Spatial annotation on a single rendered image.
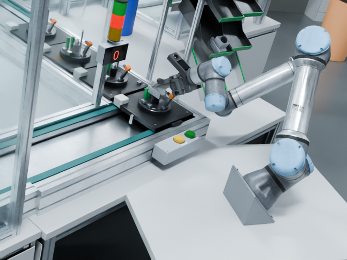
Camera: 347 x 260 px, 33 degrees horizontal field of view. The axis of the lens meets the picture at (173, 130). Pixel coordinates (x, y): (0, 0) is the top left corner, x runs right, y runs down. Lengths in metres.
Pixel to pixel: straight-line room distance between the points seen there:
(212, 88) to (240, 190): 0.38
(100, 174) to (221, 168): 0.54
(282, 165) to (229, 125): 0.74
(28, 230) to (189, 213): 0.57
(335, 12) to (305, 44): 4.12
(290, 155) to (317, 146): 2.65
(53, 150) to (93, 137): 0.18
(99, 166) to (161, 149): 0.28
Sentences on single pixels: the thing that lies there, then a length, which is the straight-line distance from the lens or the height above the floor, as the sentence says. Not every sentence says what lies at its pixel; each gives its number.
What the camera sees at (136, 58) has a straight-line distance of 3.07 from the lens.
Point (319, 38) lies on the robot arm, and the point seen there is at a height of 1.49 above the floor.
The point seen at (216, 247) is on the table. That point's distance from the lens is 2.00.
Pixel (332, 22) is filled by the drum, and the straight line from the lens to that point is 6.24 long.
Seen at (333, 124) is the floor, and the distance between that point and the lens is 5.05.
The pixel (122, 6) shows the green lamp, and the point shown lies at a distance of 2.16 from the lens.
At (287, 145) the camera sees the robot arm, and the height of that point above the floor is 1.19.
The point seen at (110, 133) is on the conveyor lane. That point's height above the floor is 0.92.
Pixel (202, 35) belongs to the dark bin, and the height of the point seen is 1.24.
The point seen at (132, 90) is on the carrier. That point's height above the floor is 0.97.
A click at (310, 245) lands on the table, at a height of 0.86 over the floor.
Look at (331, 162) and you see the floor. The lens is 4.50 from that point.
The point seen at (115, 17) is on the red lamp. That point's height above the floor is 1.35.
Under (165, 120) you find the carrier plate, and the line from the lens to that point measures 2.35.
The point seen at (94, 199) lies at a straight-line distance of 2.05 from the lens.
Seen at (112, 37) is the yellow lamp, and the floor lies 1.27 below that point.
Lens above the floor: 2.15
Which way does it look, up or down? 31 degrees down
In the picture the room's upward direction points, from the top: 15 degrees clockwise
